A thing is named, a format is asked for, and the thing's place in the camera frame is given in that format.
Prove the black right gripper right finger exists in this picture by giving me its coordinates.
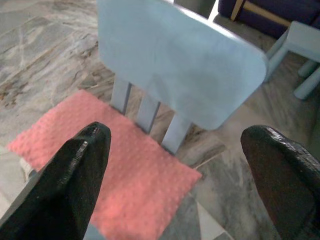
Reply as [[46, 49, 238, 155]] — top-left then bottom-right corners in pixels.
[[240, 124, 320, 240]]

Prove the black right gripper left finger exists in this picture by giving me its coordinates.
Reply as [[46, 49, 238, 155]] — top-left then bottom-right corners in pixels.
[[0, 121, 112, 240]]

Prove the pink dotted plush pillow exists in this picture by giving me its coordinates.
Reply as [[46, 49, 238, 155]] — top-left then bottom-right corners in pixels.
[[6, 89, 203, 240]]

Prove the dark blue wood-framed sofa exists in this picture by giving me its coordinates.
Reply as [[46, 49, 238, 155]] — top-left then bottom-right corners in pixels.
[[217, 0, 320, 40]]

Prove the light blue small table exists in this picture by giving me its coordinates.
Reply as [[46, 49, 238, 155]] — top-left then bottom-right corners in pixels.
[[263, 20, 320, 101]]

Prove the light blue children's chair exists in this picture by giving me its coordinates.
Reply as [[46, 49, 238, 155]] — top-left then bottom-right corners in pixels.
[[0, 0, 270, 240]]

